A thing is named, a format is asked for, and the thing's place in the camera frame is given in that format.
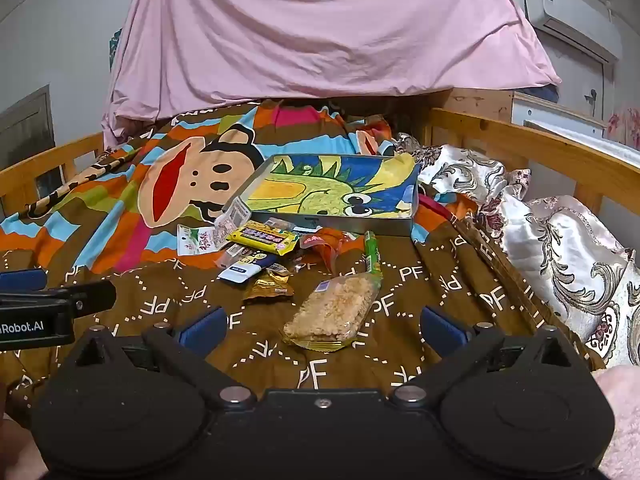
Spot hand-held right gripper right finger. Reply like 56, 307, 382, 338
389, 305, 591, 407

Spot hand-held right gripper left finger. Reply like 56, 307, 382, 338
65, 306, 257, 408

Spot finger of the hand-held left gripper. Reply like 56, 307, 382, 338
0, 280, 117, 318
0, 269, 48, 292

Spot blue white snack packet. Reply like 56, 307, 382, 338
217, 250, 278, 285

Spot gold snack packet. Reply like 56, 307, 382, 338
242, 267, 296, 306

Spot white green snack packet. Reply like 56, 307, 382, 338
176, 224, 231, 257

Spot yellow purple candy packet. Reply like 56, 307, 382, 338
226, 220, 301, 256

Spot clear rice cracker packet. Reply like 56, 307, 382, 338
281, 272, 383, 351

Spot white barcode snack packet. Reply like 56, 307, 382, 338
214, 195, 252, 233

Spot orange red-label snack packet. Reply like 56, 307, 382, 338
299, 227, 366, 273

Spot cartoon printed metal tin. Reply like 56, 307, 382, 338
235, 154, 421, 237

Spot monkey printed blanket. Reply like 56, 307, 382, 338
0, 97, 606, 411

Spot green snack stick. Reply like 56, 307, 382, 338
363, 230, 383, 278

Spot floral satin quilt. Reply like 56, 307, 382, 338
392, 132, 640, 368

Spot pink fuzzy clothing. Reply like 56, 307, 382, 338
590, 364, 640, 480

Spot floral curtain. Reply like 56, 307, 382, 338
606, 105, 640, 150

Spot pink bed sheet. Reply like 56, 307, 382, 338
101, 0, 562, 148

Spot white air conditioner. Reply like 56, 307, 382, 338
522, 0, 625, 63

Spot leopard print strap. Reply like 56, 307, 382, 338
25, 152, 136, 218

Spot wooden bed rail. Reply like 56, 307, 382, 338
422, 107, 640, 226
0, 131, 107, 216

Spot teal wall poster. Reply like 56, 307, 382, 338
106, 27, 123, 68

